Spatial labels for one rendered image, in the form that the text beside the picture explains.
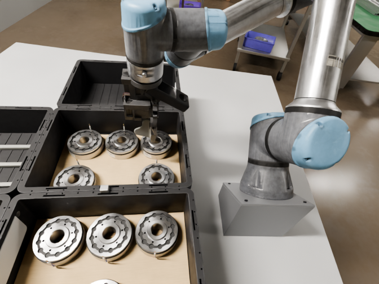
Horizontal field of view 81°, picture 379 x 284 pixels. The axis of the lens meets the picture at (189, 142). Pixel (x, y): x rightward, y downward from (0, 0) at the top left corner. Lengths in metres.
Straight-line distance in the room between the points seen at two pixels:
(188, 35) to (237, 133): 0.68
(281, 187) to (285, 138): 0.16
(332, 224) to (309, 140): 1.44
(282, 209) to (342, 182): 1.58
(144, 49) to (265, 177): 0.44
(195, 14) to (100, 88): 0.67
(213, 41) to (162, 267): 0.50
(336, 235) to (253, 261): 1.17
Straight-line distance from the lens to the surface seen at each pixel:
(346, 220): 2.00
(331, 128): 0.54
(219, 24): 0.47
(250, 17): 0.66
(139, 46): 0.44
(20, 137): 0.91
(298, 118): 0.54
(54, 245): 0.61
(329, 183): 2.12
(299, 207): 0.66
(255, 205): 0.60
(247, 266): 0.77
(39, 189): 0.62
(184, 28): 0.44
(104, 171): 0.72
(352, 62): 3.06
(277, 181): 0.65
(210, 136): 1.01
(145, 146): 0.72
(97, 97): 0.99
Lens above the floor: 1.41
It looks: 47 degrees down
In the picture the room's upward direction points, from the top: 9 degrees clockwise
